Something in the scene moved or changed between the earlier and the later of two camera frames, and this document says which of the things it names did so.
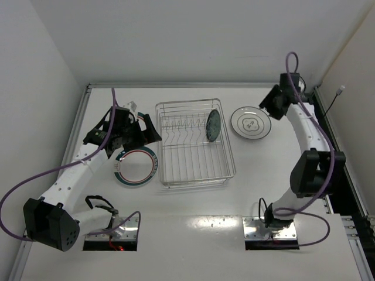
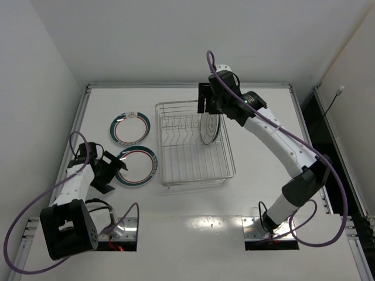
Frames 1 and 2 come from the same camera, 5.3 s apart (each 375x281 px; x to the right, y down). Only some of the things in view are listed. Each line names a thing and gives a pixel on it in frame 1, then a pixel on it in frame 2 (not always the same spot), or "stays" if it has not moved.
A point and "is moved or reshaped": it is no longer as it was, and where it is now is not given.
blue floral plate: [213, 125] stays
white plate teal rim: [251, 122] is moved or reshaped
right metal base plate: [253, 228] stays
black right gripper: [270, 103] to [205, 98]
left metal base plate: [126, 231] stays
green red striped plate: [136, 167] stays
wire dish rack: [194, 144] stays
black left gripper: [140, 132] to [106, 171]
